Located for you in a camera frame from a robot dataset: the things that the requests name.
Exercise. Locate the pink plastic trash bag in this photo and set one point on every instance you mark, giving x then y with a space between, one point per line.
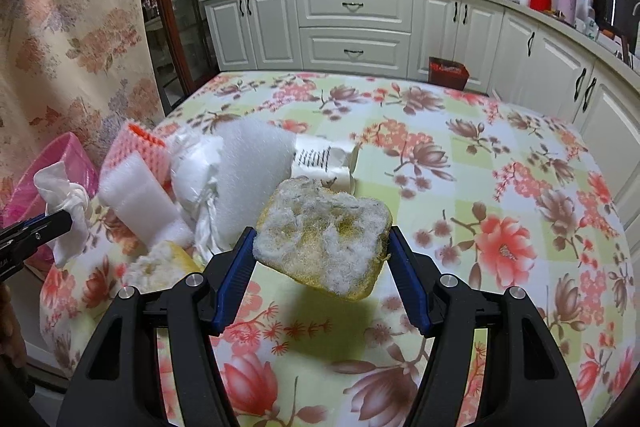
75 157

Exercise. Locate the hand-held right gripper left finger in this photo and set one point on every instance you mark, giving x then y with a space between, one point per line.
235 277

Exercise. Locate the wooden glass door cabinet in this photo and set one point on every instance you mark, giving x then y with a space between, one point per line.
155 7

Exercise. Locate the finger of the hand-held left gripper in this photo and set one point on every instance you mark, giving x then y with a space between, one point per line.
50 227
30 222

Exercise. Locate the pink and orange foam net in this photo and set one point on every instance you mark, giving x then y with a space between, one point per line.
135 152

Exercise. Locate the white plastic bag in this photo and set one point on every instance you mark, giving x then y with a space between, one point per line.
192 177

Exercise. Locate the yellow sponge with white scrubber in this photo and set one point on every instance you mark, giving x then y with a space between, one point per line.
160 262
320 237

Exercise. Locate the white tissue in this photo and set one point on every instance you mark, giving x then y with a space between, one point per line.
55 184

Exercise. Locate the white kitchen cabinet unit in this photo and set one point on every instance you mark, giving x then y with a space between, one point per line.
355 27

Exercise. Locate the floral curtain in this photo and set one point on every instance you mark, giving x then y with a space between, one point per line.
75 32

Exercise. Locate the large white foam sheet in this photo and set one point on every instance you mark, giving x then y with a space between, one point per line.
250 172

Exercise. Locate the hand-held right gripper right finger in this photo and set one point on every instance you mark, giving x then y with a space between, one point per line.
410 277

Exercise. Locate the white and green bottle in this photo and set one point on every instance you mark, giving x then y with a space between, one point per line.
591 22

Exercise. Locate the white paper carton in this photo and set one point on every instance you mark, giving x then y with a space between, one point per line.
320 157

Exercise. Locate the white foam block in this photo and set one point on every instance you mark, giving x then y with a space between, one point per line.
130 197

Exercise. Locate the red box bin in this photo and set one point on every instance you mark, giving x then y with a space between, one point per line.
447 74

